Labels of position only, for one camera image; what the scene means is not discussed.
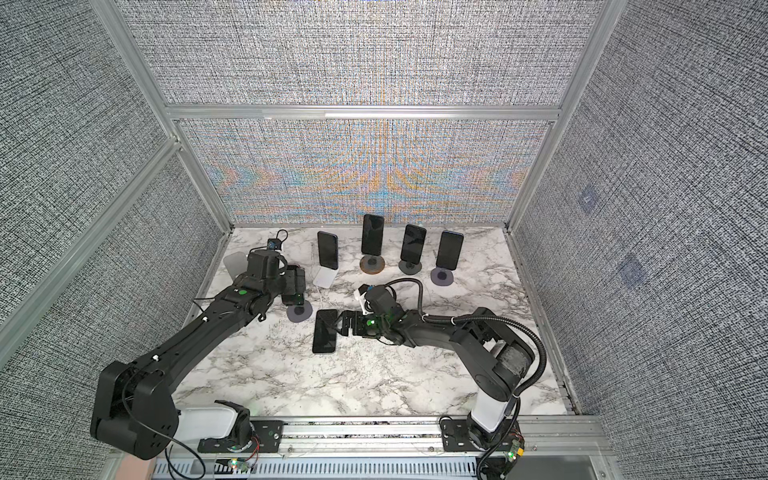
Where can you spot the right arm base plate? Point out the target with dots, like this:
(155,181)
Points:
(462,434)

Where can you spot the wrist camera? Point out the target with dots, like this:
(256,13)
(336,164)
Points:
(275,242)
(360,295)

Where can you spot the teal-edged smartphone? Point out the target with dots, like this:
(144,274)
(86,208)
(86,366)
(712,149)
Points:
(325,332)

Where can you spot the aluminium front rail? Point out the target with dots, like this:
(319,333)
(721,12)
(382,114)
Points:
(390,447)

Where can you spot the black smartphone on grey stand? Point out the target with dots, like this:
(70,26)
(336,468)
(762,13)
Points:
(413,244)

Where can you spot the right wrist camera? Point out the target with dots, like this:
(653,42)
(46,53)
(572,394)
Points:
(360,295)

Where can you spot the black smartphone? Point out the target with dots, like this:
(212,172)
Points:
(372,235)
(449,250)
(413,244)

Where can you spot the white folding phone stand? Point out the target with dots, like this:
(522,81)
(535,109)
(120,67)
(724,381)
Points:
(325,277)

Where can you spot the blue-edged smartphone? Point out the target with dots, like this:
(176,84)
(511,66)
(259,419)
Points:
(328,250)

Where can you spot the lilac round-base phone stand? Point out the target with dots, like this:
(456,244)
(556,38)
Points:
(442,277)

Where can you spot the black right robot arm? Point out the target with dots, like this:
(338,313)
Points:
(502,356)

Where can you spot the black smartphone on purple stand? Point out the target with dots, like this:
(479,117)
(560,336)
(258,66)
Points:
(449,250)

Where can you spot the pink-edged smartphone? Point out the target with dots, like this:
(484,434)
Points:
(293,293)

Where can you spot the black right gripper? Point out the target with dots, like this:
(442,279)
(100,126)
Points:
(357,316)

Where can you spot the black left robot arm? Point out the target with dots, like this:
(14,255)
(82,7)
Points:
(134,410)

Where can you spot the wooden round-base phone stand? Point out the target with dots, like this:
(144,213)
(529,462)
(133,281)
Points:
(372,264)

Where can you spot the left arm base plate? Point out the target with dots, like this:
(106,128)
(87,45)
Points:
(246,437)

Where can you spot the purple round-base phone stand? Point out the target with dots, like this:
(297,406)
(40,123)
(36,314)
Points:
(300,313)

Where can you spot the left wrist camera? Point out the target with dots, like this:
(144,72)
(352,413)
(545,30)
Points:
(275,242)

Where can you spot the dark grey round-base stand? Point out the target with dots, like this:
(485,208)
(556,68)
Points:
(408,268)

